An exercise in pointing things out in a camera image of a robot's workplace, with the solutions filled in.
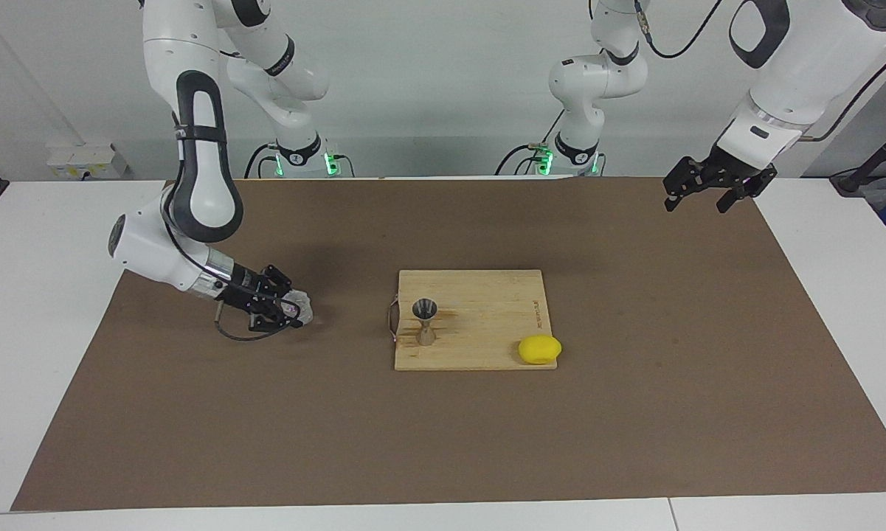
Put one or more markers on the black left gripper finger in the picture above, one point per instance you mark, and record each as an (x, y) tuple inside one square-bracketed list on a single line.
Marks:
[(682, 181), (749, 190)]

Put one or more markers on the wooden cutting board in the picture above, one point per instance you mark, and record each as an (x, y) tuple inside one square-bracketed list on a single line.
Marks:
[(487, 317)]

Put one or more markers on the black stand pole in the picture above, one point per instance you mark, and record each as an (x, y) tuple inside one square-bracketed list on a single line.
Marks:
[(874, 158)]

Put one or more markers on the brown table mat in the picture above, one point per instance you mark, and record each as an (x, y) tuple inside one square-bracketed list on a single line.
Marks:
[(442, 442)]

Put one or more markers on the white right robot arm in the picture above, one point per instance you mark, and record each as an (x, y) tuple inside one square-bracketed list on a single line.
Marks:
[(199, 184)]

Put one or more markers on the stainless steel jigger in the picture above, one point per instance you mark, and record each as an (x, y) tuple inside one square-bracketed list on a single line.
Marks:
[(426, 332)]

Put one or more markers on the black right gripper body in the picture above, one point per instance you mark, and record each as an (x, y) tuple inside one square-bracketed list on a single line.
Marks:
[(242, 287)]

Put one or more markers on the yellow lemon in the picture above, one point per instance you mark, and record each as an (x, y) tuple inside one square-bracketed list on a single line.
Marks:
[(539, 349)]

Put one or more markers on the small clear plastic cup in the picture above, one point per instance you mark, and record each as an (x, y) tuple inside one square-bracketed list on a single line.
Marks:
[(300, 306)]

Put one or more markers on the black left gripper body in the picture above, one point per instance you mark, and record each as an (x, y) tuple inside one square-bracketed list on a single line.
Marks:
[(723, 173)]

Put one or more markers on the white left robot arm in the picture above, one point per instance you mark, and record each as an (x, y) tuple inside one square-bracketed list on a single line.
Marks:
[(797, 66)]

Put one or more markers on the white wall socket box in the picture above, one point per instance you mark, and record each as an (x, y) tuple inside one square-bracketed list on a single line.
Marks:
[(85, 161)]

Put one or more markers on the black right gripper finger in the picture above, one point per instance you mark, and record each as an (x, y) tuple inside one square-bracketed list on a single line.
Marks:
[(277, 280), (269, 316)]

